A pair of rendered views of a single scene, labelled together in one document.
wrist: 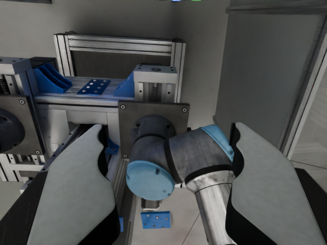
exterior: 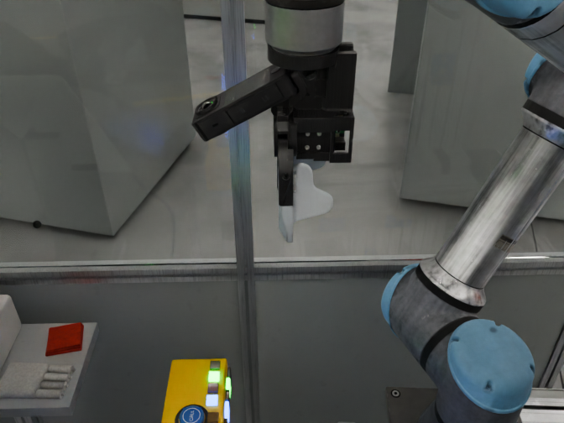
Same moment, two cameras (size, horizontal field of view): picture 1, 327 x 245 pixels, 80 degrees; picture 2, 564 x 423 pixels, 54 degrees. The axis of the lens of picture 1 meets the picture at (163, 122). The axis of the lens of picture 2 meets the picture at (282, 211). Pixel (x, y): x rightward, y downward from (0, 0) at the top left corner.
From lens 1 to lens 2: 0.60 m
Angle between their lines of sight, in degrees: 59
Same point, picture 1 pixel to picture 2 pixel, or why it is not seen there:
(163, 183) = (475, 330)
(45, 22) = not seen: outside the picture
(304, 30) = (273, 297)
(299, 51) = (298, 295)
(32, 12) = not seen: outside the picture
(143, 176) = (471, 357)
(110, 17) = not seen: outside the picture
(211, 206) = (460, 252)
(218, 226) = (473, 232)
